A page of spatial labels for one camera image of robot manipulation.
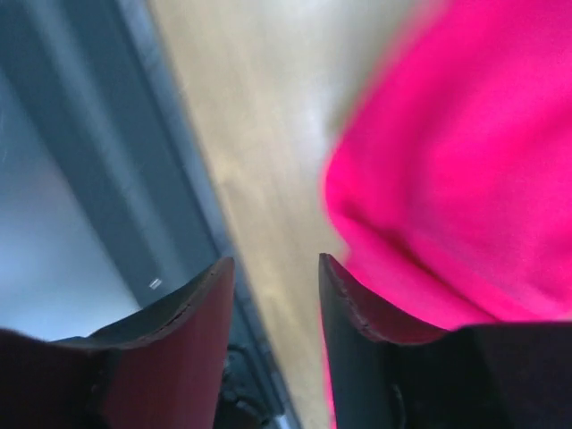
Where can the aluminium frame rail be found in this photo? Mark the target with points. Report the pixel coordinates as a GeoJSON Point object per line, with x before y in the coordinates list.
{"type": "Point", "coordinates": [106, 206]}

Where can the magenta t shirt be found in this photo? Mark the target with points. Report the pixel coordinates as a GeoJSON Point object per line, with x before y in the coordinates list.
{"type": "Point", "coordinates": [451, 185]}

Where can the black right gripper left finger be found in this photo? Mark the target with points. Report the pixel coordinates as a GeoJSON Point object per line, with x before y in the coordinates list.
{"type": "Point", "coordinates": [161, 367]}

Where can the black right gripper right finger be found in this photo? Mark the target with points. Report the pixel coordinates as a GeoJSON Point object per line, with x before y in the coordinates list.
{"type": "Point", "coordinates": [389, 369]}

